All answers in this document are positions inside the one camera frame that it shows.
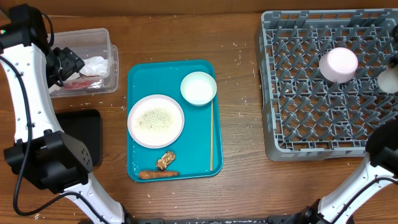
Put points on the black rectangular tray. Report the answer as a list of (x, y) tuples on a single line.
[(84, 137)]

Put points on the large pink plate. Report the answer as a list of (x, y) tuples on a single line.
[(155, 121)]

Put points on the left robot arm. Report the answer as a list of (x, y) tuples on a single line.
[(25, 43)]

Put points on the clear plastic waste bin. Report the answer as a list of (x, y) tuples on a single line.
[(87, 44)]

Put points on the white paper cup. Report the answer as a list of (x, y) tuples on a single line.
[(388, 80)]

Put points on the pale green bowl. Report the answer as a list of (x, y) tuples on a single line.
[(198, 88)]

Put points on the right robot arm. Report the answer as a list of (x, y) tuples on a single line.
[(377, 170)]

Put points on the grey dishwasher rack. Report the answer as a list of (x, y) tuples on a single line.
[(306, 117)]

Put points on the wooden chopstick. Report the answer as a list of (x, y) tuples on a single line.
[(211, 139)]

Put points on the orange carrot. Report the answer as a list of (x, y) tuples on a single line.
[(157, 174)]

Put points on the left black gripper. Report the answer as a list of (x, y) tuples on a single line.
[(71, 62)]

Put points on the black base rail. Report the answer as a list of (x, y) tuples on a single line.
[(273, 219)]

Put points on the teal plastic serving tray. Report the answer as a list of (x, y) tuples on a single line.
[(192, 148)]

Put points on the red snack wrapper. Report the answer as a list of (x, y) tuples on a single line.
[(90, 84)]

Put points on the gold foil wrapper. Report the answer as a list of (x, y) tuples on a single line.
[(165, 160)]

